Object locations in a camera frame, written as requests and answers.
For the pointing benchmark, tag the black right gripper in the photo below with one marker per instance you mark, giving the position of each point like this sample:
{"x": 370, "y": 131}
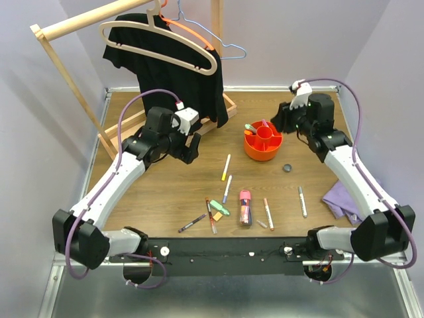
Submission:
{"x": 281, "y": 120}

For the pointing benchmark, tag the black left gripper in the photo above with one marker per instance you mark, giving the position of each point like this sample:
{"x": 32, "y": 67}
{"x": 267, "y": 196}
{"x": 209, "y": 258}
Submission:
{"x": 187, "y": 154}

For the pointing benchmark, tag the orange round pen organizer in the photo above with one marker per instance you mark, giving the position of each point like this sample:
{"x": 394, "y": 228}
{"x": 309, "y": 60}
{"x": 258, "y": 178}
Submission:
{"x": 264, "y": 144}

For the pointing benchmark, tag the mint green highlighter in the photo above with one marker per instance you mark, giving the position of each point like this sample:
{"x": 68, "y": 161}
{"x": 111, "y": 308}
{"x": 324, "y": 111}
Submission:
{"x": 250, "y": 128}

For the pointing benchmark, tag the orange black highlighter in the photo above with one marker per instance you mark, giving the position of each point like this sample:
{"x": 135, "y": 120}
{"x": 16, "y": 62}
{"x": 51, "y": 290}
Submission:
{"x": 249, "y": 133}

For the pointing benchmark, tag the yellow capped white marker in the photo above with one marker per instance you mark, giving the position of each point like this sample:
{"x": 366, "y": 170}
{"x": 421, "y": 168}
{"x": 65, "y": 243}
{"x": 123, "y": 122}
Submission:
{"x": 225, "y": 170}

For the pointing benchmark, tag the blue capped white marker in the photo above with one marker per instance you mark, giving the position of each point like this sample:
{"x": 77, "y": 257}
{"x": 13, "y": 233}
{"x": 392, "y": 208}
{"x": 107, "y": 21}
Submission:
{"x": 226, "y": 193}

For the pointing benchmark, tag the orange capped white marker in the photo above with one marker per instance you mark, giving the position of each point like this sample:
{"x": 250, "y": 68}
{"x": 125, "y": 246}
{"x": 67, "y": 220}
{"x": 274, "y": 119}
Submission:
{"x": 268, "y": 214}

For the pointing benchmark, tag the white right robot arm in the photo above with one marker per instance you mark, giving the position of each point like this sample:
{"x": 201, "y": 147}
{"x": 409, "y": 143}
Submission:
{"x": 385, "y": 226}

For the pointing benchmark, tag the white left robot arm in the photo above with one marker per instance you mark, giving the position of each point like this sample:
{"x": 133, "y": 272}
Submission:
{"x": 78, "y": 233}

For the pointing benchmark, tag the small grey round cap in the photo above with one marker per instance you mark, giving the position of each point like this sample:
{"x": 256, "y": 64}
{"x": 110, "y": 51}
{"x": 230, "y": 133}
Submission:
{"x": 287, "y": 168}

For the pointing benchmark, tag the green correction tape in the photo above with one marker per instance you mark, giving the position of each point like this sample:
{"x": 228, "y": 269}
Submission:
{"x": 218, "y": 207}

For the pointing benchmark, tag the black t-shirt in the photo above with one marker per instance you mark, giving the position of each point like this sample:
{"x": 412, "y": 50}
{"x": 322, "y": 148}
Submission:
{"x": 202, "y": 93}

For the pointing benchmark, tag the dark purple pen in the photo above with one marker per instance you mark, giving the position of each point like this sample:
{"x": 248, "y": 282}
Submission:
{"x": 185, "y": 227}

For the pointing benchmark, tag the small orange eraser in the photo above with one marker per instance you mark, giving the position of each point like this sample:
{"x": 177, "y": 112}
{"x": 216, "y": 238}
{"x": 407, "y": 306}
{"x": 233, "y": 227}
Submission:
{"x": 217, "y": 216}

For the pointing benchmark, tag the pink lidded pen tube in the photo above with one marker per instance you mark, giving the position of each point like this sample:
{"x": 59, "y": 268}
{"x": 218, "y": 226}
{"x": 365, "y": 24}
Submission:
{"x": 245, "y": 210}

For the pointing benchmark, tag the red clear pen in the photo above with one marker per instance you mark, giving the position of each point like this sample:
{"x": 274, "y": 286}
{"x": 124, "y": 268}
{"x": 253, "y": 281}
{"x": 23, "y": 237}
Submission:
{"x": 213, "y": 227}

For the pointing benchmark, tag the small clear pen cap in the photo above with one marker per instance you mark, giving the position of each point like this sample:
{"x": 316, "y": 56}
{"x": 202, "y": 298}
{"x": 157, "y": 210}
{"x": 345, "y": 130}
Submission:
{"x": 263, "y": 225}

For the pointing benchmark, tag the purple cloth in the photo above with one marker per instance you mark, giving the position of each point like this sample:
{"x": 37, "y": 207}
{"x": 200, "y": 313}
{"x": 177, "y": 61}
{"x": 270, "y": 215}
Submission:
{"x": 342, "y": 204}

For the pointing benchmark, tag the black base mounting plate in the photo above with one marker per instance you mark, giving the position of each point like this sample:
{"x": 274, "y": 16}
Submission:
{"x": 236, "y": 256}

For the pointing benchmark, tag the orange hanger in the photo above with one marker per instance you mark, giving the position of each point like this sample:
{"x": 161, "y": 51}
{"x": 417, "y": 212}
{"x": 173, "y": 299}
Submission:
{"x": 169, "y": 22}

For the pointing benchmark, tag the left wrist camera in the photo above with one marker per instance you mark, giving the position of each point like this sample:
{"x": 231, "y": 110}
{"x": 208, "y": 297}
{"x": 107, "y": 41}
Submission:
{"x": 184, "y": 119}

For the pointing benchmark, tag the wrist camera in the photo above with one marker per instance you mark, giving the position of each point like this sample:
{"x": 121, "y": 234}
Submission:
{"x": 301, "y": 90}
{"x": 184, "y": 119}

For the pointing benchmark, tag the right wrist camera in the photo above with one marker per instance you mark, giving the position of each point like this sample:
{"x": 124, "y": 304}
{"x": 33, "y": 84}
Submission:
{"x": 301, "y": 90}

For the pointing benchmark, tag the blue wire hanger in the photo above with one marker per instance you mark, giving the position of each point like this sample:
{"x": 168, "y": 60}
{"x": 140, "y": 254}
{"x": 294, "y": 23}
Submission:
{"x": 214, "y": 35}

